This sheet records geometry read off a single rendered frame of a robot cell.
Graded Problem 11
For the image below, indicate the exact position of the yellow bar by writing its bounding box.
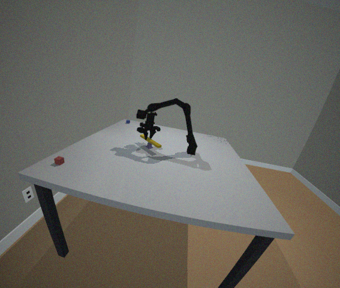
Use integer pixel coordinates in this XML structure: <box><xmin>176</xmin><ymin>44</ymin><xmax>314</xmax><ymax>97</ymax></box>
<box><xmin>140</xmin><ymin>134</ymin><xmax>162</xmax><ymax>148</ymax></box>

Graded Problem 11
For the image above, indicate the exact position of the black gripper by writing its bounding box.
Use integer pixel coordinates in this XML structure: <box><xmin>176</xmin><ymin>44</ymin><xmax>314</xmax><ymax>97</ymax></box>
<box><xmin>137</xmin><ymin>120</ymin><xmax>160</xmax><ymax>140</ymax></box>

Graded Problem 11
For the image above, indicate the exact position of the small red block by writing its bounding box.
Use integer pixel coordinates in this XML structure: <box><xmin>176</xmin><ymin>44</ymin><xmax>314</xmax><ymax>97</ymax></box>
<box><xmin>54</xmin><ymin>156</ymin><xmax>64</xmax><ymax>165</ymax></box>

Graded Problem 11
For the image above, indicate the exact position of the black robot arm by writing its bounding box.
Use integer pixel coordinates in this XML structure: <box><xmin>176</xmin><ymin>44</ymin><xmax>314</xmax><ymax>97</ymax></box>
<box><xmin>137</xmin><ymin>98</ymin><xmax>198</xmax><ymax>155</ymax></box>

